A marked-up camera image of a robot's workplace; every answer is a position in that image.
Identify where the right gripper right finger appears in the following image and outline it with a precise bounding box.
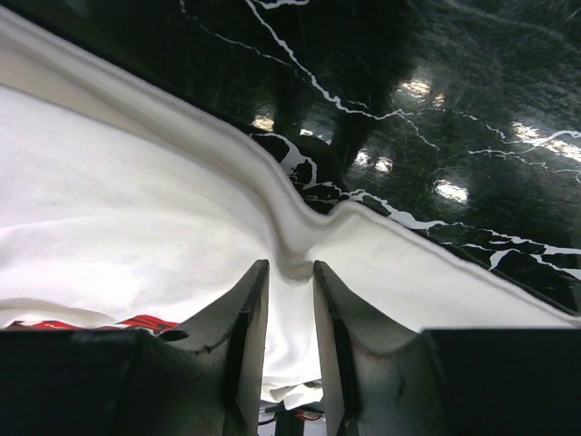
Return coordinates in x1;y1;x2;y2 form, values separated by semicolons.
313;262;580;435

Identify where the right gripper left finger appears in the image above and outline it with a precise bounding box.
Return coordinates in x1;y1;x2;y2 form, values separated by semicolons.
1;260;269;435

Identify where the white printed t-shirt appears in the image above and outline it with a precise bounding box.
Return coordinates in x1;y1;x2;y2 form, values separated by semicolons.
1;8;580;407

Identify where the black marble table mat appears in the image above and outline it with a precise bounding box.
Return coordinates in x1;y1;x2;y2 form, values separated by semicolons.
6;1;580;315

